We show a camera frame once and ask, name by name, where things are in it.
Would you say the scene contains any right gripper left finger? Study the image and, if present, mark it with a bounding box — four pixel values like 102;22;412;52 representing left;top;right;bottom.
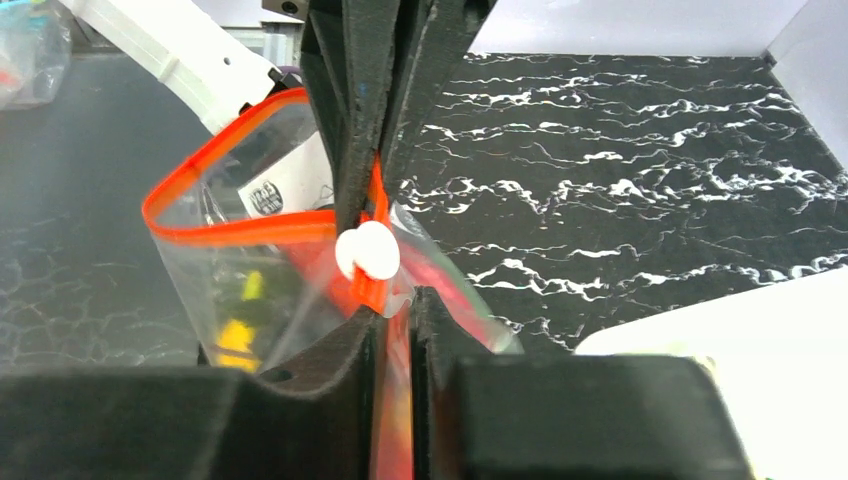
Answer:
1;308;381;479

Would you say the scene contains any white plastic bin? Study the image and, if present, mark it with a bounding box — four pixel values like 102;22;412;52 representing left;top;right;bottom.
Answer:
575;268;847;479

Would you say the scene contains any clear zip bag orange zipper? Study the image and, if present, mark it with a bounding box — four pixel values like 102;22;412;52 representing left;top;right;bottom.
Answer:
142;87;521;479

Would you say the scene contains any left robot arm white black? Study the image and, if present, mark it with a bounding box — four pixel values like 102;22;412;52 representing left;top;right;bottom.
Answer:
67;0;494;230

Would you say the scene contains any yellow toy banana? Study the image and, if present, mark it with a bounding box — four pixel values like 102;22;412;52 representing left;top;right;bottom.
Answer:
214;270;264;373

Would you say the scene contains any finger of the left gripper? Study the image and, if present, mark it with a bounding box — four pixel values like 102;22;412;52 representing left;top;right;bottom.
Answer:
380;0;496;196
301;1;400;231

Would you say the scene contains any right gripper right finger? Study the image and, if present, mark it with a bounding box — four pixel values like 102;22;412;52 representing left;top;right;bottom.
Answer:
410;288;754;479

